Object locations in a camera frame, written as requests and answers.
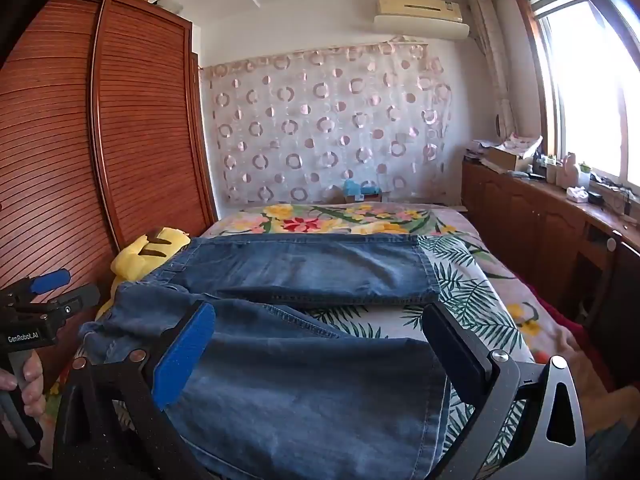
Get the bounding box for yellow plush toy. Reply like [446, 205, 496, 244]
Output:
[96, 227, 192, 322]

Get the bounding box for window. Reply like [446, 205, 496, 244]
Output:
[514, 0, 640, 213]

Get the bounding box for sheer circle-patterned curtain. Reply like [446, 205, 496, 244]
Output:
[199, 41, 454, 207]

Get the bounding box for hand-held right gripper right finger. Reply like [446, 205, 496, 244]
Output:
[422, 302, 587, 480]

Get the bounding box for bed with floral sheet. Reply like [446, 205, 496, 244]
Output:
[200, 203, 618, 396]

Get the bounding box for person's left hand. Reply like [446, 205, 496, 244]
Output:
[0, 349, 47, 418]

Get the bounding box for cardboard box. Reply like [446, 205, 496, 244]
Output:
[486, 135, 544, 174]

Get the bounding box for brown wooden side cabinet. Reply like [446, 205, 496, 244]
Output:
[460, 157, 640, 393]

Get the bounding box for blue denim pants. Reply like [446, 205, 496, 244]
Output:
[77, 233, 451, 480]

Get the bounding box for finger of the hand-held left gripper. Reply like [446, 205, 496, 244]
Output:
[49, 283, 102, 322]
[15, 268, 72, 302]

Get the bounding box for leaf-print cloth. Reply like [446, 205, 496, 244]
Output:
[300, 232, 543, 467]

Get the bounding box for beige wall air conditioner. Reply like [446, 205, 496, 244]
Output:
[372, 0, 471, 41]

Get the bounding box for brown wooden wardrobe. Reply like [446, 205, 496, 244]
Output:
[0, 0, 219, 397]

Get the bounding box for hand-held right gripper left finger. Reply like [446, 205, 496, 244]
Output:
[52, 301, 217, 480]

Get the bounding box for blue plush toy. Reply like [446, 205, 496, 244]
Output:
[342, 178, 384, 205]

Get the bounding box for white wrapped air conditioner pipe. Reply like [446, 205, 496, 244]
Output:
[469, 0, 517, 138]

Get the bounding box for white plastic bottle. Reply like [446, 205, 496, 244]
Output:
[564, 152, 582, 189]

